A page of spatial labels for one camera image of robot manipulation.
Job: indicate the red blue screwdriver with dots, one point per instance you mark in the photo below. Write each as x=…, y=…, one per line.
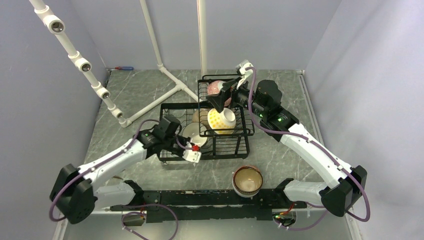
x=124, y=68

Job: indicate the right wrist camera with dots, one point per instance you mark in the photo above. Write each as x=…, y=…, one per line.
x=243, y=71

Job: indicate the teal white bowl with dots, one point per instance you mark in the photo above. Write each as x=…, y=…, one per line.
x=194, y=131

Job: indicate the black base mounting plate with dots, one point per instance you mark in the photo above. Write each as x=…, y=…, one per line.
x=185, y=205

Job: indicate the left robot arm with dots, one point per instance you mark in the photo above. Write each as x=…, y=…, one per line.
x=78, y=191

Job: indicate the red patterned bowl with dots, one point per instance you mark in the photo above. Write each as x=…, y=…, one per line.
x=215, y=87

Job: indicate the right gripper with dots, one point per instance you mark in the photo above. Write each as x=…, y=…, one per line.
x=218, y=101

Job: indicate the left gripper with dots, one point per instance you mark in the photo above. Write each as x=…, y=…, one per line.
x=180, y=153

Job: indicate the black wire dish rack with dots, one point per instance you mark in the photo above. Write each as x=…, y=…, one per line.
x=217, y=146

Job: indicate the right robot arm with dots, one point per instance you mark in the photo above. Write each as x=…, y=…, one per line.
x=342, y=184

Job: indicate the brown glazed bowl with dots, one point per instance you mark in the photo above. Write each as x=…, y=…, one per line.
x=247, y=181

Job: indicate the blue yellow patterned bowl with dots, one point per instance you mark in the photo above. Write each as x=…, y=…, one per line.
x=222, y=123

